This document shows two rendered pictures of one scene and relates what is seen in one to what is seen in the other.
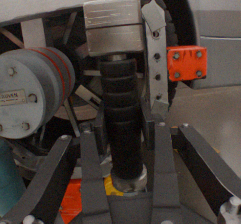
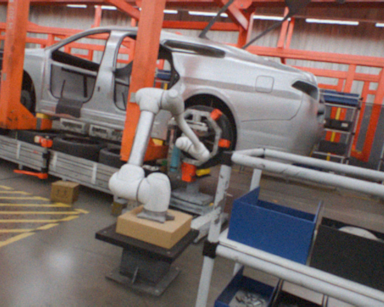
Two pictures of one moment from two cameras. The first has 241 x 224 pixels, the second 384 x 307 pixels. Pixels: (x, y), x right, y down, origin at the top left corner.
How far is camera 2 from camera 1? 2.69 m
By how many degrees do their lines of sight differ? 26
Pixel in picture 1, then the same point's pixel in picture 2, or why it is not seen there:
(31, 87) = not seen: hidden behind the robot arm
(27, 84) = not seen: hidden behind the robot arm
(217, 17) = (244, 135)
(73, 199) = (188, 170)
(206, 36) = (239, 139)
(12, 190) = (177, 156)
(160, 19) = (219, 132)
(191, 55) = (223, 141)
